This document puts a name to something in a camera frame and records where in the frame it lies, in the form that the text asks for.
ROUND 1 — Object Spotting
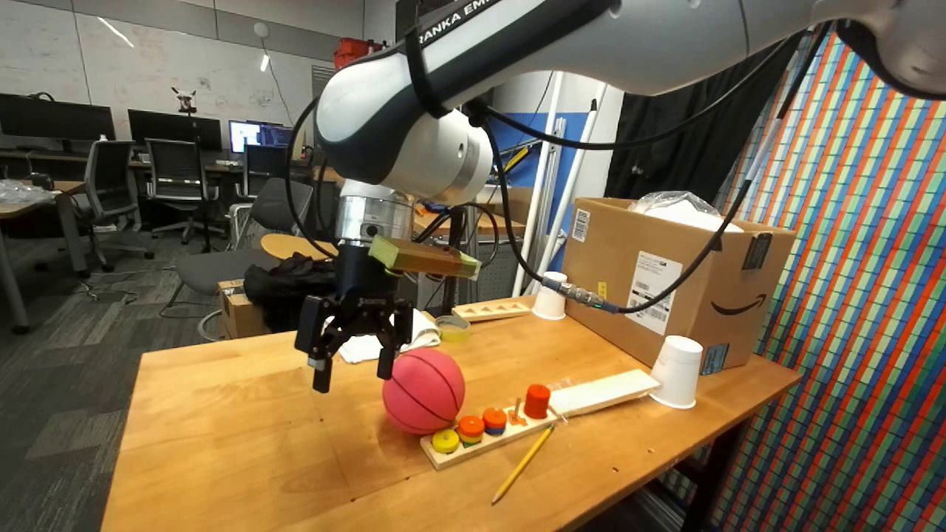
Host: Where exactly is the black computer monitor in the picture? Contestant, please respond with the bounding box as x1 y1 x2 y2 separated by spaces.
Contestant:
124 108 224 154
0 93 118 148

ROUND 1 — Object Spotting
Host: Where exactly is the round wooden stool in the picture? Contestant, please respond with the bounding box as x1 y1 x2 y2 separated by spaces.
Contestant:
254 228 342 270

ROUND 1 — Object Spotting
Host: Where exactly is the wooden office desk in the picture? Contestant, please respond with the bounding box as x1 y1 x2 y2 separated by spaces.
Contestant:
0 176 94 335

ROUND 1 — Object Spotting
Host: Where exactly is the lit computer monitor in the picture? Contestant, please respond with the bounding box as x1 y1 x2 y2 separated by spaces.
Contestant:
224 118 295 158

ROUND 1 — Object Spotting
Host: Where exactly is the clear plastic bag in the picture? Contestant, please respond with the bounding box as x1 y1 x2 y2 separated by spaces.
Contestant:
625 186 749 236

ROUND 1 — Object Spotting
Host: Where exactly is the red ring stack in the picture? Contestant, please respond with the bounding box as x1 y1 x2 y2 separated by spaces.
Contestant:
521 383 555 423

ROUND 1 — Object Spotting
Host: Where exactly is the pink rubber ball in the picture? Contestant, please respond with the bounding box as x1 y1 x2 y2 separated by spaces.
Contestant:
381 346 469 442

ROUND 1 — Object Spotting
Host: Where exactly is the small drone figure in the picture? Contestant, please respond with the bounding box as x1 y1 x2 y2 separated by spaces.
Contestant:
168 84 202 118

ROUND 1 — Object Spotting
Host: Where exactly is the black bag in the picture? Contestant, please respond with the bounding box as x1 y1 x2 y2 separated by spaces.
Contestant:
239 251 342 335

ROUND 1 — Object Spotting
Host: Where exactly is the long wooden peg tray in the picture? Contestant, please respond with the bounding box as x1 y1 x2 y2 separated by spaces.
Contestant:
449 294 540 328

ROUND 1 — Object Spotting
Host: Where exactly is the small white cup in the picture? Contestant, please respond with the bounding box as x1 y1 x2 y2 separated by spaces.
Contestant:
529 270 573 327

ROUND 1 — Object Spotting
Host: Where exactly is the small closed cardboard box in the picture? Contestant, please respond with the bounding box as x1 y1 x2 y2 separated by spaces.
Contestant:
214 275 276 344

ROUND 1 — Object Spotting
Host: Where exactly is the black cloth backdrop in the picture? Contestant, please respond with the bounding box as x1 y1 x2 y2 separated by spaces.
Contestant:
602 40 803 207

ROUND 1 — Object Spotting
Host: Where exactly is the large brown cardboard shipping box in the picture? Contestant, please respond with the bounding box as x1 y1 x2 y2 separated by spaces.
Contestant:
561 195 800 380

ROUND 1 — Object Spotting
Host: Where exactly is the multicoloured woven curtain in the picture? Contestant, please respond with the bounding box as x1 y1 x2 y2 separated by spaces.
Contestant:
706 27 946 532

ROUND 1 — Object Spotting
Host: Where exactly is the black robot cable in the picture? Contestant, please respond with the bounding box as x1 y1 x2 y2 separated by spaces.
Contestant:
459 27 826 321

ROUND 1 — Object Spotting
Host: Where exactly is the black office chair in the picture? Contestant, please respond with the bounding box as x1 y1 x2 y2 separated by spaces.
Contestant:
143 136 231 256
79 136 156 273

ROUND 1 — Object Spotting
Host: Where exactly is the black metal table frame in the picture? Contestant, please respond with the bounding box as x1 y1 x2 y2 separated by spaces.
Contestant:
678 423 755 532

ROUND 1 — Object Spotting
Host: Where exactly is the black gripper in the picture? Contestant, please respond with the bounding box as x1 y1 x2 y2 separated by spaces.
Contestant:
294 241 416 396

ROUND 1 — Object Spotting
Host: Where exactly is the yellow pencil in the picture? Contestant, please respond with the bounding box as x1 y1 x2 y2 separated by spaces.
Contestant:
487 420 561 508

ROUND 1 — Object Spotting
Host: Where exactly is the yellow toy ring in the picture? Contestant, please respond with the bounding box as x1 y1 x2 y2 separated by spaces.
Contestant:
429 427 465 460

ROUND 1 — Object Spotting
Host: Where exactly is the dark orange toy ring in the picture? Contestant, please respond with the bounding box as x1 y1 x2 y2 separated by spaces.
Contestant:
478 406 511 437

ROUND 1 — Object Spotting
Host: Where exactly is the white paper cup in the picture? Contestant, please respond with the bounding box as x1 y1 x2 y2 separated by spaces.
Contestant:
647 335 706 414

